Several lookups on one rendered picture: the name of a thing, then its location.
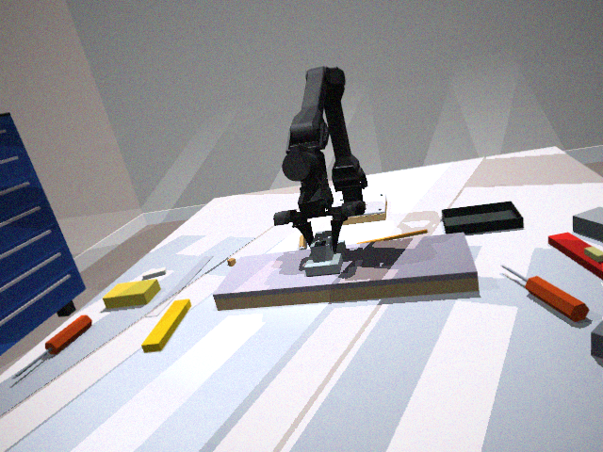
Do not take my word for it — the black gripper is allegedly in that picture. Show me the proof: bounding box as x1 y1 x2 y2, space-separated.
273 178 365 252

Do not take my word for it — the red flat bar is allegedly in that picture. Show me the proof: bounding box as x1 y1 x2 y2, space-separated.
547 233 603 280

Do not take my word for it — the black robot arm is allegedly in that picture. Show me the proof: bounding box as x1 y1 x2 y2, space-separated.
282 66 368 218

